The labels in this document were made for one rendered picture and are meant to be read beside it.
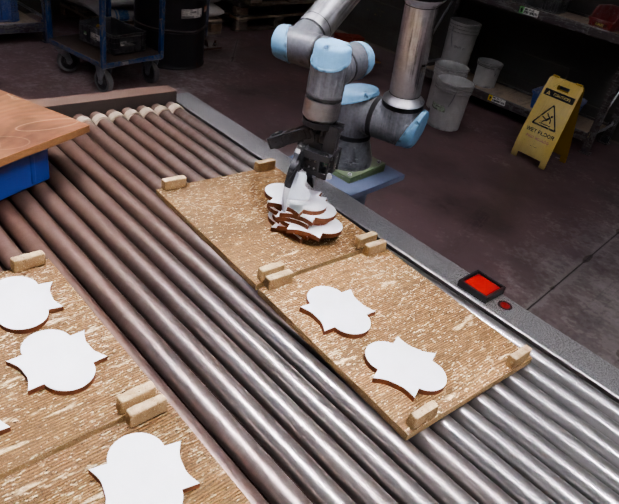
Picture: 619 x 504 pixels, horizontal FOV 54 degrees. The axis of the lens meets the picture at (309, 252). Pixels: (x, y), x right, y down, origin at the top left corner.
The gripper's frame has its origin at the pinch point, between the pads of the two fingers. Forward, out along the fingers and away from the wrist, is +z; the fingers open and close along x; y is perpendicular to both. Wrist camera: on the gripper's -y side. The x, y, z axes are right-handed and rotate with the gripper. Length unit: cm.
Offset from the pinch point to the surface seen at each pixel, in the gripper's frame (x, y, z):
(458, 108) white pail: 356, -16, 81
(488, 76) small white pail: 454, -11, 76
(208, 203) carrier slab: -4.9, -19.3, 6.6
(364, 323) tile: -24.9, 27.2, 5.3
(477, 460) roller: -41, 53, 9
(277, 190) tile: -0.4, -4.5, -0.6
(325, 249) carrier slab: -4.9, 10.8, 6.6
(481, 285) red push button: 5.5, 44.4, 7.2
